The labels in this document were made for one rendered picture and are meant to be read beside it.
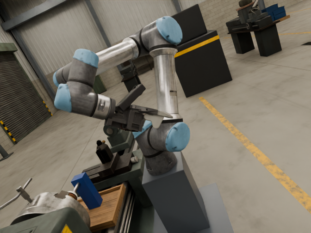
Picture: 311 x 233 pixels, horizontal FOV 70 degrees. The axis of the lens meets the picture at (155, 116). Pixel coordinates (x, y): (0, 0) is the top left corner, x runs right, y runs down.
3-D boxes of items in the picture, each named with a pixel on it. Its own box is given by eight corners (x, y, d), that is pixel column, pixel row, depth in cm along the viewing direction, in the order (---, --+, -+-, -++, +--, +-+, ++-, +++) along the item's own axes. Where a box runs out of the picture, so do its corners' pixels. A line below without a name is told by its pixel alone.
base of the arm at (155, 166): (176, 151, 112) (168, 135, 109) (177, 168, 98) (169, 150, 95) (148, 161, 115) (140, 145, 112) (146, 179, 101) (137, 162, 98)
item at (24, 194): (34, 205, 99) (16, 187, 96) (38, 203, 99) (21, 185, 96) (32, 209, 97) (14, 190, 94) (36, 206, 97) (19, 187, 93)
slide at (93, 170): (131, 170, 151) (128, 165, 150) (77, 189, 159) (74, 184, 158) (134, 156, 168) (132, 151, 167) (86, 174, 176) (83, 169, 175)
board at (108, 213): (115, 225, 117) (112, 220, 116) (59, 242, 124) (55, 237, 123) (126, 188, 145) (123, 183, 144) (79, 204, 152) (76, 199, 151)
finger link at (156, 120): (171, 131, 72) (143, 127, 74) (173, 113, 73) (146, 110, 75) (170, 130, 69) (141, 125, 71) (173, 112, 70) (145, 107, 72)
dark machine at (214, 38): (233, 80, 539) (207, -3, 480) (186, 98, 567) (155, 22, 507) (220, 67, 707) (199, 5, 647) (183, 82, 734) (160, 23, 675)
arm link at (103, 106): (94, 95, 72) (100, 91, 65) (107, 99, 74) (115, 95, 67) (89, 118, 71) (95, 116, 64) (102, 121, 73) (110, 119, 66)
